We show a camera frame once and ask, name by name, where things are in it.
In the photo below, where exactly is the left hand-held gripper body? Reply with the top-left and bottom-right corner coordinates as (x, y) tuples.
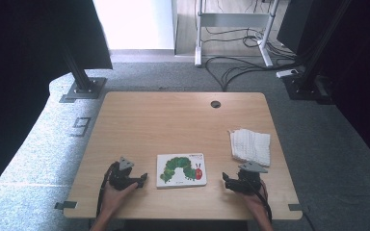
(109, 156), (139, 191)

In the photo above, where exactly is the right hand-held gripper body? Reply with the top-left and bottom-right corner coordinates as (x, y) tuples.
(230, 161), (269, 195)

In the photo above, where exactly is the white waffle cloth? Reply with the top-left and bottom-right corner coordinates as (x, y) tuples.
(229, 128), (272, 167)

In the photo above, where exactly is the caterpillar picture book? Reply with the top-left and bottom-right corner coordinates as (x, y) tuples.
(155, 152), (208, 190)

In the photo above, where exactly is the person's left hand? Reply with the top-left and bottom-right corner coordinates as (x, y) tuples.
(103, 181), (140, 219)

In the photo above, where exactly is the person's right hand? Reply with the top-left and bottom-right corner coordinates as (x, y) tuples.
(241, 180), (270, 219)

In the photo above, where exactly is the black stand with grey base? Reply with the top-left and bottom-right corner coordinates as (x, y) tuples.
(59, 41), (108, 104)

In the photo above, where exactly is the white power strip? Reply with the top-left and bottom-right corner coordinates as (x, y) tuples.
(276, 68), (300, 79)

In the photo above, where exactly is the dark curtain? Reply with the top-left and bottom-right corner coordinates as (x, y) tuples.
(276, 0), (370, 176)
(0, 0), (114, 210)

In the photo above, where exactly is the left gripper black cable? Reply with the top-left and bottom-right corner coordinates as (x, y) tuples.
(95, 161), (119, 222)

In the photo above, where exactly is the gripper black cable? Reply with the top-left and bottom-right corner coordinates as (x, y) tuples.
(253, 179), (274, 224)
(95, 161), (119, 222)

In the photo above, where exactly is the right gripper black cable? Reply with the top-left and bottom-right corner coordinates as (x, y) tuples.
(253, 179), (274, 224)

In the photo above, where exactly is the tangle of black floor cables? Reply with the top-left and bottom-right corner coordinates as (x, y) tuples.
(203, 27), (304, 92)

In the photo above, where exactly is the white desk frame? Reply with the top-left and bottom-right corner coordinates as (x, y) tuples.
(194, 0), (282, 68)

